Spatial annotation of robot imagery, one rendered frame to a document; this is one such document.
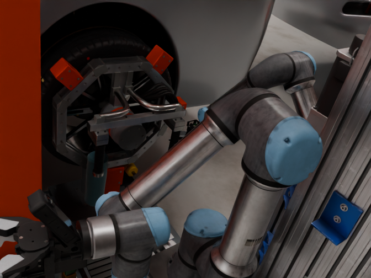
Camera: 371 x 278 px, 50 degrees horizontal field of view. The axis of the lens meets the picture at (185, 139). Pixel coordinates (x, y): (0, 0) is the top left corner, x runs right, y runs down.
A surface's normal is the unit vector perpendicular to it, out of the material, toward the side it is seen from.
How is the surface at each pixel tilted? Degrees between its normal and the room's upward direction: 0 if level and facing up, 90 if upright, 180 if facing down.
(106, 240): 54
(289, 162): 82
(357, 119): 90
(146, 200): 74
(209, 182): 0
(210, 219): 7
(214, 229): 8
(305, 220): 90
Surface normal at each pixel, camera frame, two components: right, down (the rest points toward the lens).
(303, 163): 0.42, 0.46
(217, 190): 0.19, -0.81
